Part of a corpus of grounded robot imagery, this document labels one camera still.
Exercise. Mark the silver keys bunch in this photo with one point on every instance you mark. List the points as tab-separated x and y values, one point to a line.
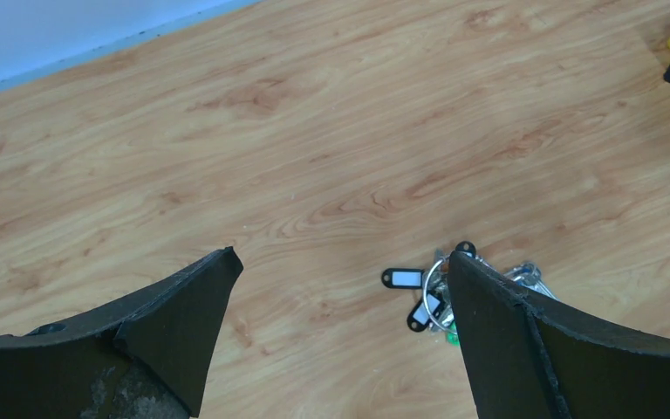
527	274

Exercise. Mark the black key tag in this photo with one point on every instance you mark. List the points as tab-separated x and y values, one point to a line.
402	278
418	320

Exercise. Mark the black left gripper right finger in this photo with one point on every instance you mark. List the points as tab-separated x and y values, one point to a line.
531	356

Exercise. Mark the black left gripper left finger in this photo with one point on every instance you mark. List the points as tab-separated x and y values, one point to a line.
144	355

